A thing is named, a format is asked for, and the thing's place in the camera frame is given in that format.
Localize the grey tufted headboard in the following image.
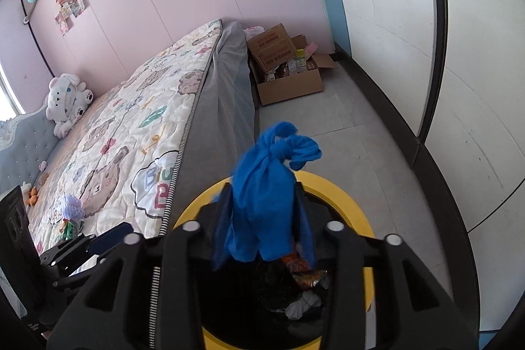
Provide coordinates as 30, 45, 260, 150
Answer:
0, 104, 62, 195

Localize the window with white frame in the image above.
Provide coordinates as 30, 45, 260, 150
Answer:
0, 67, 24, 122

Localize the orange snack wrapper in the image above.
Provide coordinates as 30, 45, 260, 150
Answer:
282, 251, 329, 290

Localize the small purple haired doll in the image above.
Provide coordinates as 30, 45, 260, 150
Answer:
58, 194, 88, 242

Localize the yellow rimmed black trash bin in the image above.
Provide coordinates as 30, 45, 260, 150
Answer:
172, 170, 375, 350

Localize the bed with cartoon quilt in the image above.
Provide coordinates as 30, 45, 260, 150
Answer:
22, 19, 223, 252

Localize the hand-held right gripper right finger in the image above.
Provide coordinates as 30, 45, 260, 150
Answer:
293, 186, 479, 350

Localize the white sliding door black frame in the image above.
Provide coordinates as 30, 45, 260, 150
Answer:
320, 0, 525, 334

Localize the open cardboard box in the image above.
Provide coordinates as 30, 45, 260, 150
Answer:
246, 23, 341, 107

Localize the white plush dog toy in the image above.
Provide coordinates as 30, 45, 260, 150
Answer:
44, 73, 94, 138

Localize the blue cloth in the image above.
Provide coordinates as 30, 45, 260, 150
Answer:
212, 121, 323, 271

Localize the grey bed base cover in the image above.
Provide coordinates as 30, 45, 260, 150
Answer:
162, 21, 261, 238

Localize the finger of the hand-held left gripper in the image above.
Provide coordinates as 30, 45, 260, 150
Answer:
52, 257, 101, 290
39, 223, 135, 266

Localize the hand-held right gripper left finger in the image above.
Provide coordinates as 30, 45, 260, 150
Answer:
46, 185, 231, 350

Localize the pile of small packets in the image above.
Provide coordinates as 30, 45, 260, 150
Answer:
264, 47, 319, 82

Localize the white tissue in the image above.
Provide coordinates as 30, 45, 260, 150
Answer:
286, 290, 321, 320

